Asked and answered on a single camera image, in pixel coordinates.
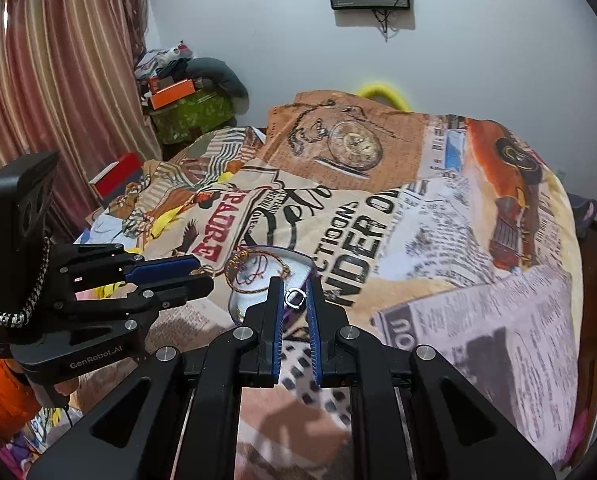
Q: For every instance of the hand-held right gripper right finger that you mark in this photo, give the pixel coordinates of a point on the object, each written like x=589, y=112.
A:
x=314, y=330

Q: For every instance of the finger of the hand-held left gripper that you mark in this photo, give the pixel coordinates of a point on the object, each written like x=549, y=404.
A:
x=163, y=266
x=178, y=292

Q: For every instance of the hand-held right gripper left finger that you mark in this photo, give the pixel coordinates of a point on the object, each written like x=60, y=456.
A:
x=277, y=330

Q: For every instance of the purple heart-shaped tin box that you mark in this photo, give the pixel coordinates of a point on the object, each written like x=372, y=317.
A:
x=251, y=300

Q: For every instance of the person's left forearm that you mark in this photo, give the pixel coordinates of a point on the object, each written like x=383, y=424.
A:
x=1, y=395

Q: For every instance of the red and white box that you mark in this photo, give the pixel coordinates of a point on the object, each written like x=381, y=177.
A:
x=116, y=175

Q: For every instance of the printed blanket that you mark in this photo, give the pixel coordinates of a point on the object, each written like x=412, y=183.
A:
x=428, y=260

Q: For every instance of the striped brown curtain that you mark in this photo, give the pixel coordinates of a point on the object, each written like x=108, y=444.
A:
x=53, y=85

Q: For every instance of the green patterned cloth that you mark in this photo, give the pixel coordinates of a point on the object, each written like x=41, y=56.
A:
x=193, y=117

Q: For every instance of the orange box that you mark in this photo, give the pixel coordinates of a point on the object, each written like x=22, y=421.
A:
x=171, y=94

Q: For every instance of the pile of clothes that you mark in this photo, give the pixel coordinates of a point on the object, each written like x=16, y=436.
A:
x=163, y=60

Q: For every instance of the yellow hoop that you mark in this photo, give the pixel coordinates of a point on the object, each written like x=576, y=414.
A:
x=383, y=91

